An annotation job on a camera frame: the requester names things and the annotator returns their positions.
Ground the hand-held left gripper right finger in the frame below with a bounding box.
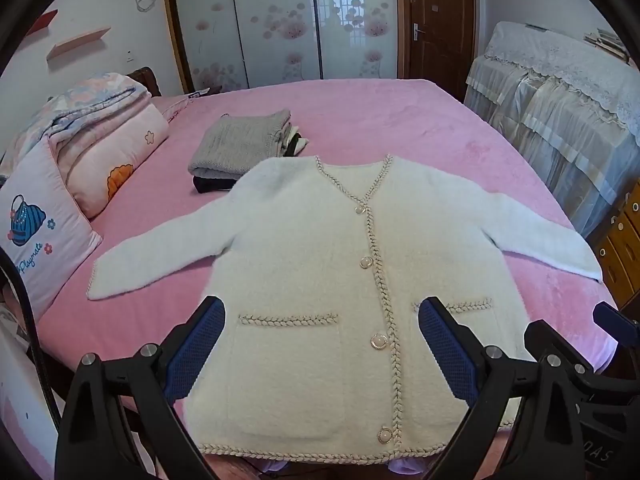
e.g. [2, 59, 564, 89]
[417, 296, 588, 480]

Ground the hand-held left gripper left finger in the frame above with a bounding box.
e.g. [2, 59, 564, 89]
[55, 296, 227, 480]

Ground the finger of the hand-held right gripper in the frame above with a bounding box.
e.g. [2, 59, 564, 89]
[592, 301, 633, 348]
[524, 319, 608, 386]

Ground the white fluffy cardigan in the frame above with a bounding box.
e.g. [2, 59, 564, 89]
[87, 155, 603, 461]

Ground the yellow wooden drawer cabinet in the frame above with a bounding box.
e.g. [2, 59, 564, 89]
[592, 187, 640, 311]

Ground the black folded garment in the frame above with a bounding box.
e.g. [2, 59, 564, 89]
[192, 176, 238, 194]

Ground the white bedside cabinet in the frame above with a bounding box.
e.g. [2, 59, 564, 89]
[0, 280, 56, 466]

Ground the pink pillow with bag print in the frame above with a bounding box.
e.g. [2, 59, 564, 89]
[0, 135, 103, 321]

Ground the pink pillow orange flower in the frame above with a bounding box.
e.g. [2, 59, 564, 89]
[55, 92, 171, 220]

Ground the grey folded sweater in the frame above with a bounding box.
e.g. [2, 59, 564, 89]
[188, 108, 293, 181]

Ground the lace-covered furniture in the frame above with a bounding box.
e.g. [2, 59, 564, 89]
[464, 21, 640, 238]

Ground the pink bed blanket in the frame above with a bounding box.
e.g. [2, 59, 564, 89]
[30, 78, 621, 461]

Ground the flat pink pillow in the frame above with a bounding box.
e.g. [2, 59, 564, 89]
[150, 91, 211, 123]

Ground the floral folded blanket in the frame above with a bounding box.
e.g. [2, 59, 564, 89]
[0, 72, 151, 176]

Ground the wooden headboard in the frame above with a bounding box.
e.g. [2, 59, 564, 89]
[125, 66, 162, 98]

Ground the brown wooden door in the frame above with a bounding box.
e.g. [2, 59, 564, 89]
[400, 0, 483, 103]

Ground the flower-print sliding wardrobe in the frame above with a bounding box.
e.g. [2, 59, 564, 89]
[160, 0, 408, 95]

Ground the red wall shelf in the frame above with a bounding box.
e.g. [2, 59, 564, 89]
[17, 10, 60, 41]

